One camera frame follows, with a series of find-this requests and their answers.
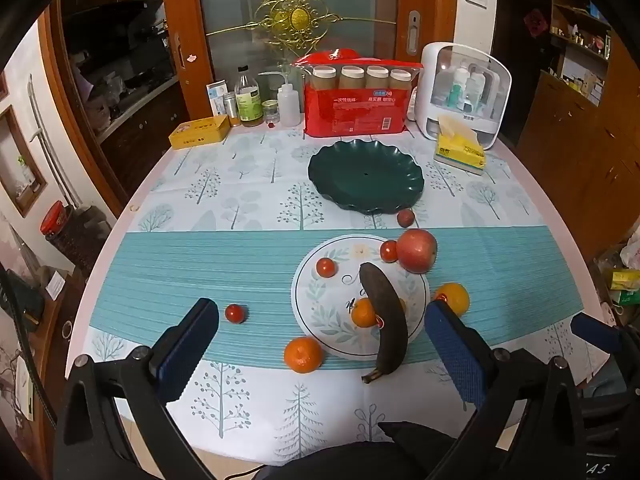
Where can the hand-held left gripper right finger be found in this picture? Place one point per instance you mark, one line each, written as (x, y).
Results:
(460, 355)

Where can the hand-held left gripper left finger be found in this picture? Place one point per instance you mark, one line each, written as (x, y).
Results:
(185, 355)

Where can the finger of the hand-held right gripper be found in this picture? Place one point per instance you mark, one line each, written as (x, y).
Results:
(595, 332)

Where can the large orange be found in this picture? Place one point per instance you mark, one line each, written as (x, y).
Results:
(455, 297)

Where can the cherry tomato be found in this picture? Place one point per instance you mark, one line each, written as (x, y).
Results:
(235, 313)
(389, 251)
(326, 266)

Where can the overripe dark banana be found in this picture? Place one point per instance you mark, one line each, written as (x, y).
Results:
(385, 320)

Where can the small tangerine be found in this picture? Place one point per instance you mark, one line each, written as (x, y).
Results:
(303, 355)
(362, 312)

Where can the red apple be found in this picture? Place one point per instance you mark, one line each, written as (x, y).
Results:
(416, 250)

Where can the small dull red fruit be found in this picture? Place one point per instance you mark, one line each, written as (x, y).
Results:
(405, 217)

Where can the dark green scalloped plate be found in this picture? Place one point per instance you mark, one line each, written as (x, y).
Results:
(365, 175)

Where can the yellow green packet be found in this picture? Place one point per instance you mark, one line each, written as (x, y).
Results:
(625, 282)

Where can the red lid jar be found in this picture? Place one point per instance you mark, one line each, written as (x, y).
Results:
(55, 217)

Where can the yellow tissue pack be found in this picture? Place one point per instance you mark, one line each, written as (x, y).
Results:
(460, 152)

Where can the wooden shelf cabinet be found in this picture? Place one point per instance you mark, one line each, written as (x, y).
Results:
(575, 125)

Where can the yellow tin box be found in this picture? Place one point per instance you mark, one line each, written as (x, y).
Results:
(197, 132)

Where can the small metal can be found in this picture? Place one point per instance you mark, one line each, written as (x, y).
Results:
(232, 107)

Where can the small glass jar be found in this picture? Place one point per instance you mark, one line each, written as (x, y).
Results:
(270, 110)

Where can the white and blue carton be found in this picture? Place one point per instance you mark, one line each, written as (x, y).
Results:
(217, 97)

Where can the glass bottle green label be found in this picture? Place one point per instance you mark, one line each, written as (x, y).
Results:
(248, 102)

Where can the white cosmetics storage box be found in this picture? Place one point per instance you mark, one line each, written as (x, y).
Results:
(430, 90)

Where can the red paper cup package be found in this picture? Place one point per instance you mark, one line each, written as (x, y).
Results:
(350, 110)

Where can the white squeeze bottle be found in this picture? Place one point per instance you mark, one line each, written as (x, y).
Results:
(287, 105)

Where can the wooden glass door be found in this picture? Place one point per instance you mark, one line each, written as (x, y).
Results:
(185, 0)

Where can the gold door ornament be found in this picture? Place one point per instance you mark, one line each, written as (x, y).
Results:
(299, 17)

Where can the wooden framed wall niche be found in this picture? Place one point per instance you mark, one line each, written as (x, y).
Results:
(20, 160)

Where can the red wall decoration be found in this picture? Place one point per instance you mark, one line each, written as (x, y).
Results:
(537, 22)

